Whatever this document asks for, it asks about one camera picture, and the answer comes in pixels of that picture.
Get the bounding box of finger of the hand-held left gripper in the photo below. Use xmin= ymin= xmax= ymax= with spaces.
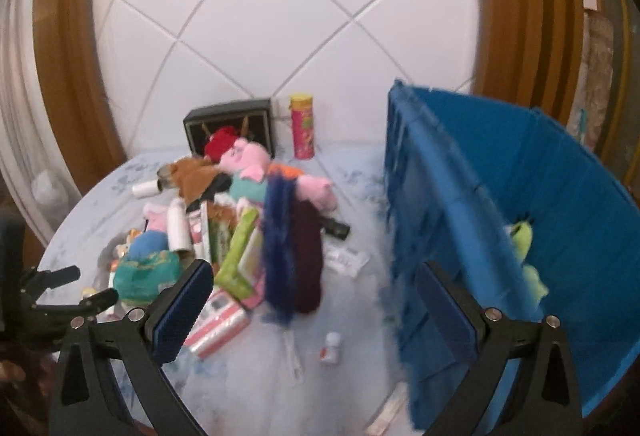
xmin=22 ymin=265 xmax=82 ymax=291
xmin=30 ymin=287 xmax=120 ymax=319

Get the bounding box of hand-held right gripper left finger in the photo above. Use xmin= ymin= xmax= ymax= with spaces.
xmin=47 ymin=259 xmax=216 ymax=436

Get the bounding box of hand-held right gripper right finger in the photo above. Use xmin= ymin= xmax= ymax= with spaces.
xmin=415 ymin=260 xmax=586 ymax=436

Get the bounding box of green frog plush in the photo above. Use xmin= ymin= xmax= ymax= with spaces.
xmin=505 ymin=219 xmax=551 ymax=303

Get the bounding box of blue fabric container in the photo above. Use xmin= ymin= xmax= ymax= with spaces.
xmin=385 ymin=79 xmax=639 ymax=433

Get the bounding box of person's left hand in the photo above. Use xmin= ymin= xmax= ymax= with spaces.
xmin=0 ymin=358 xmax=28 ymax=384

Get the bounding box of pink white packet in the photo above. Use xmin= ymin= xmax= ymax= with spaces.
xmin=184 ymin=289 xmax=252 ymax=360

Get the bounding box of teal printed cloth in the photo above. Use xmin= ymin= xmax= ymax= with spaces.
xmin=112 ymin=250 xmax=184 ymax=305

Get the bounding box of pink pig plush blue shirt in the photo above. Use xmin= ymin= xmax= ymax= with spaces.
xmin=122 ymin=203 xmax=172 ymax=267

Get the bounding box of green packet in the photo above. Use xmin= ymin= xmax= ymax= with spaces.
xmin=215 ymin=206 xmax=262 ymax=300

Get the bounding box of white red box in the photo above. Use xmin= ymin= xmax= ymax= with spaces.
xmin=187 ymin=201 xmax=212 ymax=263

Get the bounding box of clear plastic bag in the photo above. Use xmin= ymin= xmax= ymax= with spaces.
xmin=31 ymin=169 xmax=69 ymax=208

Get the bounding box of white sachet wrapper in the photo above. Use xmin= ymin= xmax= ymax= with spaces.
xmin=325 ymin=246 xmax=372 ymax=280

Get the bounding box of small white bottle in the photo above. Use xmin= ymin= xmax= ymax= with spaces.
xmin=320 ymin=332 xmax=344 ymax=366

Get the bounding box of blue feather duster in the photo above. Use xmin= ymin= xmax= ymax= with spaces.
xmin=260 ymin=173 xmax=307 ymax=386

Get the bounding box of white paper roll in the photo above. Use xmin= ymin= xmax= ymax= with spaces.
xmin=131 ymin=180 xmax=160 ymax=200

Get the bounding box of black ribbed brush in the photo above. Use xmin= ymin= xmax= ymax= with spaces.
xmin=192 ymin=173 xmax=234 ymax=209

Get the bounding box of black remote control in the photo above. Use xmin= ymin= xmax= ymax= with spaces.
xmin=320 ymin=215 xmax=351 ymax=241

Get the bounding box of brown bear plush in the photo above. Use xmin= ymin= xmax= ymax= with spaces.
xmin=167 ymin=156 xmax=226 ymax=206

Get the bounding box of maroon cloth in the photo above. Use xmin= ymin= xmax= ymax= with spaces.
xmin=292 ymin=203 xmax=327 ymax=315

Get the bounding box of pink pig plush with glasses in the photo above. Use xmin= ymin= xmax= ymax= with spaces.
xmin=220 ymin=139 xmax=274 ymax=203

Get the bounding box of dark framed box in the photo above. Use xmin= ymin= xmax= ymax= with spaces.
xmin=182 ymin=97 xmax=277 ymax=158

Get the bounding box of pink snack can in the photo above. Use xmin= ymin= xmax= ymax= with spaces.
xmin=290 ymin=92 xmax=317 ymax=161

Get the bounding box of white ribbed door frame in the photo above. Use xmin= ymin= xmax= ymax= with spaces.
xmin=0 ymin=0 xmax=81 ymax=237

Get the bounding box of wooden door frame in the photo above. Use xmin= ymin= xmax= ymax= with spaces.
xmin=472 ymin=0 xmax=587 ymax=127
xmin=32 ymin=0 xmax=126 ymax=198

